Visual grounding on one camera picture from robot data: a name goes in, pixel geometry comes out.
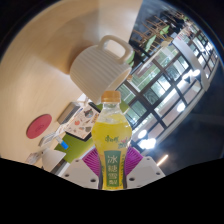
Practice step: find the yellow drink bottle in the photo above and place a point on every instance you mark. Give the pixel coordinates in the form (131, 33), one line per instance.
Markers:
(111, 133)

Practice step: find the small blue-capped bottle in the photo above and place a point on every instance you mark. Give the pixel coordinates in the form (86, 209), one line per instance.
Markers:
(62, 143)

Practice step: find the white ribbed mug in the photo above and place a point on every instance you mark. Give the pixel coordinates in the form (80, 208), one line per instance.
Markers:
(95, 73)

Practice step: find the dark-framed picture book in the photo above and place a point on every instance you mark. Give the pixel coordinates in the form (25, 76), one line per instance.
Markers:
(81, 121)

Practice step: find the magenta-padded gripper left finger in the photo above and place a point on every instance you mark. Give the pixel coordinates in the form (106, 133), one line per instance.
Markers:
(78, 171)

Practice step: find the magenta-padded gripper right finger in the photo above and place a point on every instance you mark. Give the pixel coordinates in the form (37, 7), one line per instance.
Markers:
(146, 171)

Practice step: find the flat round red coaster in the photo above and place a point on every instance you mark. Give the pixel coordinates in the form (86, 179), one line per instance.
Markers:
(38, 126)

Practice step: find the wooden chairs with green seats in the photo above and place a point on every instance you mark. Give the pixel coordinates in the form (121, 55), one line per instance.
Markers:
(150, 36)

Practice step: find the dark-framed window wall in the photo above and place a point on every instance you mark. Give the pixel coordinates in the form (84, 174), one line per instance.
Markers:
(156, 90)

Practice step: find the white paper slip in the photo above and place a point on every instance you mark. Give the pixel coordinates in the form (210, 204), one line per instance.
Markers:
(33, 157)

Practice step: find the long linear ceiling light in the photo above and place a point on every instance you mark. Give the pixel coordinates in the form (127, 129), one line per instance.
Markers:
(162, 160)

